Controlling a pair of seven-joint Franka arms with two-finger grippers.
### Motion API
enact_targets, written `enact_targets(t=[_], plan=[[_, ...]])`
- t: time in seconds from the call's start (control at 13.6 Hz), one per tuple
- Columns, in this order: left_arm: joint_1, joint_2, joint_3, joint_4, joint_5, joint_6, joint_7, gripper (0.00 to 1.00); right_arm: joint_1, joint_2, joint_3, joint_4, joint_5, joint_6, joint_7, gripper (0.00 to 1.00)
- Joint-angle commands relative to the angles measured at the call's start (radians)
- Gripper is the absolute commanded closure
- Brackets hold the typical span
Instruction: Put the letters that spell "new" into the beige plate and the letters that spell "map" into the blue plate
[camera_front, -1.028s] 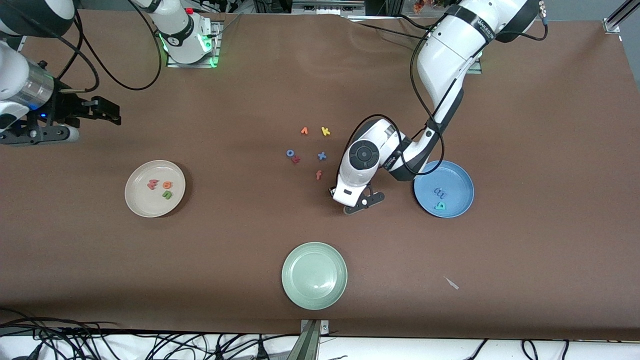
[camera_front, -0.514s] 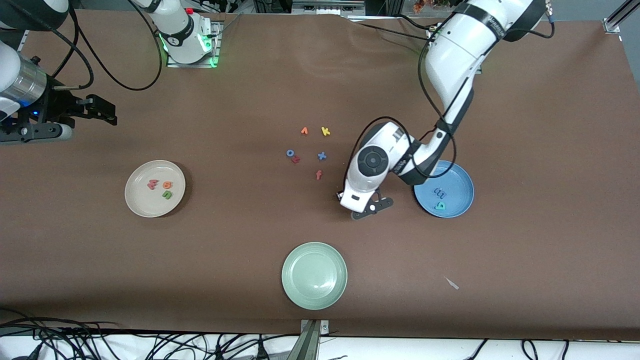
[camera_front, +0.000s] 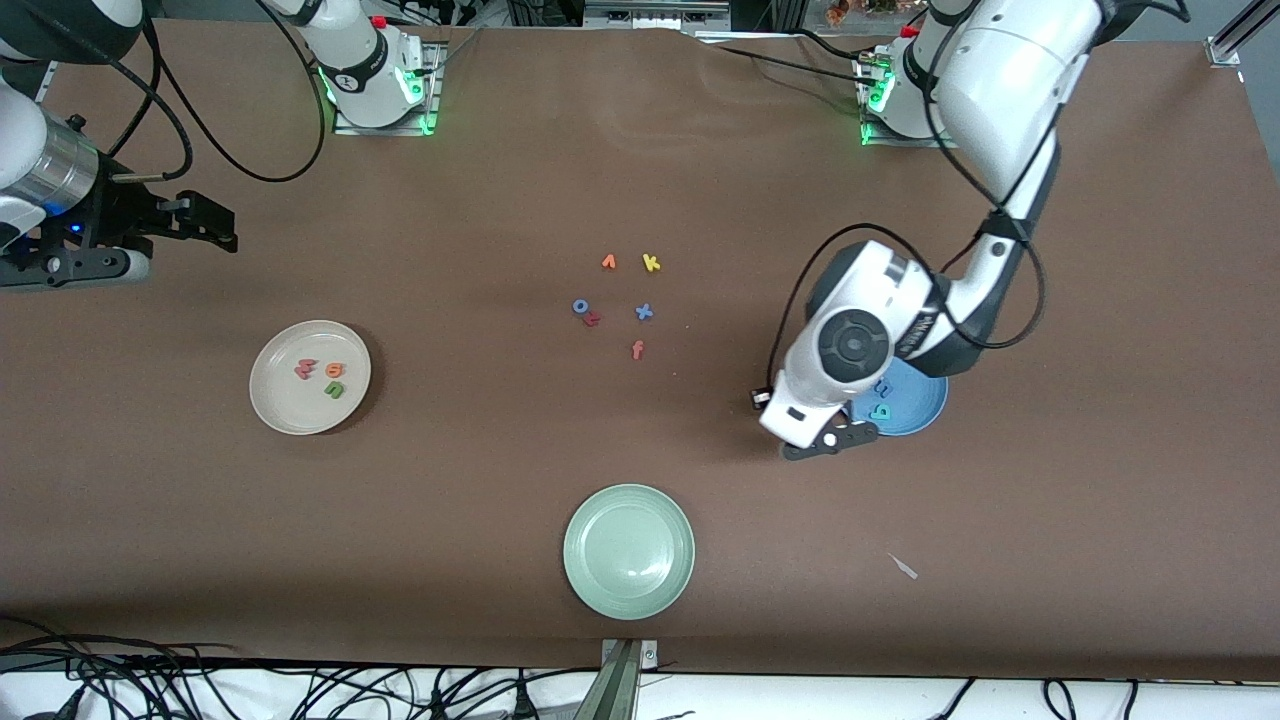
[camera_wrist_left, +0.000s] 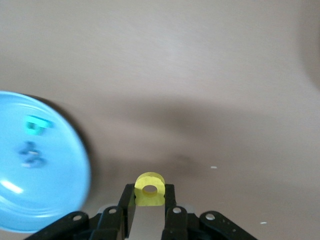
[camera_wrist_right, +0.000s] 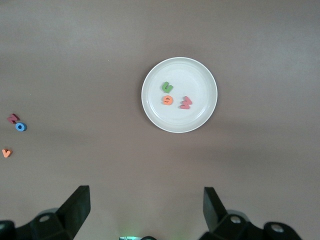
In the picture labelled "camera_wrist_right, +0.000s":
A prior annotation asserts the dark red foam letter z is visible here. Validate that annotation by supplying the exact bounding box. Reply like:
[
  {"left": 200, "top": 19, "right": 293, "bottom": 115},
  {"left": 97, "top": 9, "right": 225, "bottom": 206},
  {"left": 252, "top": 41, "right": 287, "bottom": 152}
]
[{"left": 6, "top": 113, "right": 20, "bottom": 125}]

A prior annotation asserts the red foam letter w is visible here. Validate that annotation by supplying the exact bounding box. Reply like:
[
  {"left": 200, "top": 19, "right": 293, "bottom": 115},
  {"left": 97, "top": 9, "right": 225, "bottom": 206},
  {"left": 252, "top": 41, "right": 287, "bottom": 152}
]
[{"left": 179, "top": 96, "right": 193, "bottom": 110}]

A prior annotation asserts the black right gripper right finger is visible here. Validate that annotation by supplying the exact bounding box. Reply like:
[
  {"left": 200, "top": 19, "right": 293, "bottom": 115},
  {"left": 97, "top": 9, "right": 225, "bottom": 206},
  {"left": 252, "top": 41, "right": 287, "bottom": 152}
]
[{"left": 199, "top": 186, "right": 265, "bottom": 240}]

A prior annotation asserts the orange foam letter e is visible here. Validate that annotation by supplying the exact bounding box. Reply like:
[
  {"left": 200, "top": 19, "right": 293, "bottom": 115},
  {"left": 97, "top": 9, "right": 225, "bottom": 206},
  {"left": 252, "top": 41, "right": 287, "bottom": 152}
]
[{"left": 161, "top": 94, "right": 174, "bottom": 106}]

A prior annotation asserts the brown table cover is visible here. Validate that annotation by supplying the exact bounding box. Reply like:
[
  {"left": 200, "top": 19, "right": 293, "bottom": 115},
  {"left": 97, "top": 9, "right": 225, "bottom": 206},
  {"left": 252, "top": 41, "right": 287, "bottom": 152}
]
[{"left": 0, "top": 0, "right": 320, "bottom": 240}]

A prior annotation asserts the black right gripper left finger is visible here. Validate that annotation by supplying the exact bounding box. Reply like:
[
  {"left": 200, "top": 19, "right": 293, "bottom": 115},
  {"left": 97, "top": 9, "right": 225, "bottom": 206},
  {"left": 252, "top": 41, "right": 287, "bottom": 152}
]
[{"left": 29, "top": 185, "right": 91, "bottom": 240}]

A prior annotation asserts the green foam letter n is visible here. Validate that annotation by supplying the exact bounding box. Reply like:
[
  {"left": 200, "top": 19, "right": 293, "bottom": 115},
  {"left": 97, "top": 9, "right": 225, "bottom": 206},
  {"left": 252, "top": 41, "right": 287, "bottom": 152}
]
[{"left": 161, "top": 81, "right": 174, "bottom": 94}]

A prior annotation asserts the beige brown plate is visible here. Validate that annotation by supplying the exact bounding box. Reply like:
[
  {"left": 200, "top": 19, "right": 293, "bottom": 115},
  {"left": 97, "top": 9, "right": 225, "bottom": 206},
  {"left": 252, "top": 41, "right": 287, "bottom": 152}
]
[{"left": 141, "top": 56, "right": 218, "bottom": 134}]

